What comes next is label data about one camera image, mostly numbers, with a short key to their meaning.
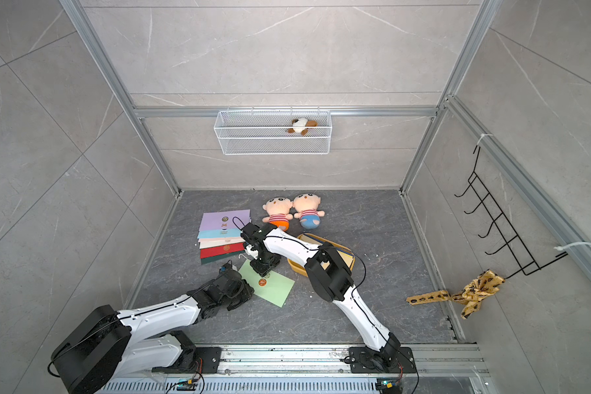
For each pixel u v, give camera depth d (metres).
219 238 1.02
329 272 0.58
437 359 0.75
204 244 1.01
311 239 0.95
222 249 0.99
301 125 0.88
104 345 0.41
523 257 0.60
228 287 0.69
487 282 0.65
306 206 1.05
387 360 0.63
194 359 0.68
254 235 0.72
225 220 1.08
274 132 1.01
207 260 0.95
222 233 1.04
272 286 0.89
